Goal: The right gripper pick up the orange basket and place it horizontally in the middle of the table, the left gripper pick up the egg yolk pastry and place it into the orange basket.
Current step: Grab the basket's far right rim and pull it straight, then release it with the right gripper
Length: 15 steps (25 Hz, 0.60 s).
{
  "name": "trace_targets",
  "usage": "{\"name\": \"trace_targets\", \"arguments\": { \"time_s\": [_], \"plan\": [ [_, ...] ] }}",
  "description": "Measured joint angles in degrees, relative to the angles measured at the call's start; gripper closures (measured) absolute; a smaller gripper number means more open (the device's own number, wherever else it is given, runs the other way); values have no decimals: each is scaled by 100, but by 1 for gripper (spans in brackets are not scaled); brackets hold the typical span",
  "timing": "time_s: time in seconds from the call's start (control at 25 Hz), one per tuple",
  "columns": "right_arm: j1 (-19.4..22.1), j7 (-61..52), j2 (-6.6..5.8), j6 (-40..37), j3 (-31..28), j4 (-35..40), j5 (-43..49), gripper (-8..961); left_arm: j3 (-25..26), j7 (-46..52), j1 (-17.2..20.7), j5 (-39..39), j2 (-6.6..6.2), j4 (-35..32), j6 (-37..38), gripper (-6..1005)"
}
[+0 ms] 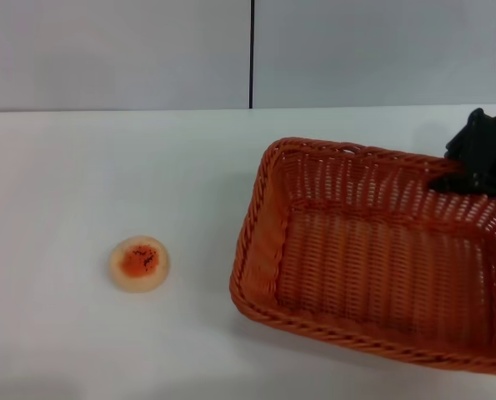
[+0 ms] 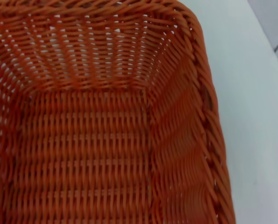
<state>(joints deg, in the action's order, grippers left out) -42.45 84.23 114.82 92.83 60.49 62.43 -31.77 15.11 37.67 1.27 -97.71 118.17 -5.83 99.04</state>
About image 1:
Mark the round bun with orange centre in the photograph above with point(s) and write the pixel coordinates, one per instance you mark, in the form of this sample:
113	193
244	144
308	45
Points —
139	266

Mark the orange woven rectangular basket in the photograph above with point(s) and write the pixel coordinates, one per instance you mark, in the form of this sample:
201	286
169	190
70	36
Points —
356	266

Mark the black vertical wall strip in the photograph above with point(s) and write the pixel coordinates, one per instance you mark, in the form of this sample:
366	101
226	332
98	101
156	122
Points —
252	54

